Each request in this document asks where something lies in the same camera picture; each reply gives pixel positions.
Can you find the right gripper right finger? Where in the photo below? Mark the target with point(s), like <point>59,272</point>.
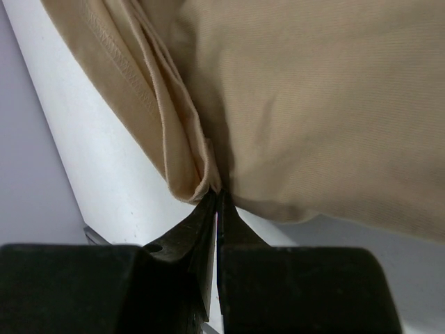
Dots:
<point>297,289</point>

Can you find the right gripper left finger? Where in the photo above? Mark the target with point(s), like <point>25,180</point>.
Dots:
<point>162,287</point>

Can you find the aluminium rail frame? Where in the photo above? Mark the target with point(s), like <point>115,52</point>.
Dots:
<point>94,238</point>

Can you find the beige t-shirt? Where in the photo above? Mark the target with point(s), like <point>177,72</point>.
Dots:
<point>297,108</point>

